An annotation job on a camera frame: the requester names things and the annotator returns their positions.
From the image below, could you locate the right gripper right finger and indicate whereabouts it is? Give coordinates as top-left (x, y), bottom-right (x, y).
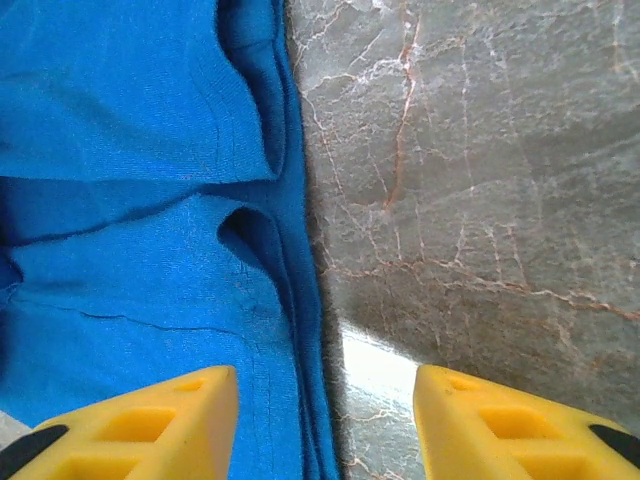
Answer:
top-left (412, 363), bottom-right (640, 480)

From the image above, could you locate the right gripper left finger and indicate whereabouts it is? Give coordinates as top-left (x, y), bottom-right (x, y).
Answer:
top-left (9, 364), bottom-right (240, 480)

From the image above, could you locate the blue t-shirt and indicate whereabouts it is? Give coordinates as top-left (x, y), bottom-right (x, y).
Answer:
top-left (0, 0), bottom-right (346, 480)

